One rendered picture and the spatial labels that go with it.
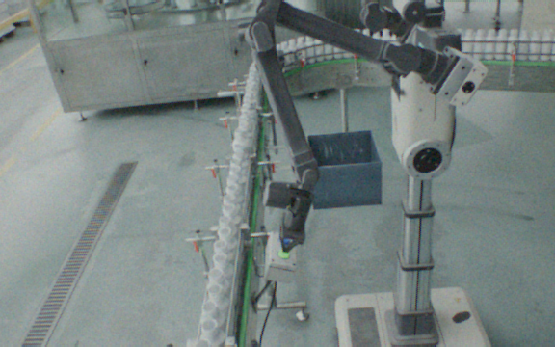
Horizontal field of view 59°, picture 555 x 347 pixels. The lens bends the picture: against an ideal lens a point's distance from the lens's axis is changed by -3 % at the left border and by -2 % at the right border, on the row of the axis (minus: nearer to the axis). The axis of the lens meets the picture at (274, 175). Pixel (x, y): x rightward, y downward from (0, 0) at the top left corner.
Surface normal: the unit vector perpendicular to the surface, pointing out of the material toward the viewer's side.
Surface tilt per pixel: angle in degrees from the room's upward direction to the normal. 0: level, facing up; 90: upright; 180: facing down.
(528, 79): 90
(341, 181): 90
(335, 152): 90
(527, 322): 0
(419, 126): 101
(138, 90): 90
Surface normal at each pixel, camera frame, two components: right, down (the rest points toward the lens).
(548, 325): -0.11, -0.85
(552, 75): -0.32, 0.54
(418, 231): -0.03, 0.52
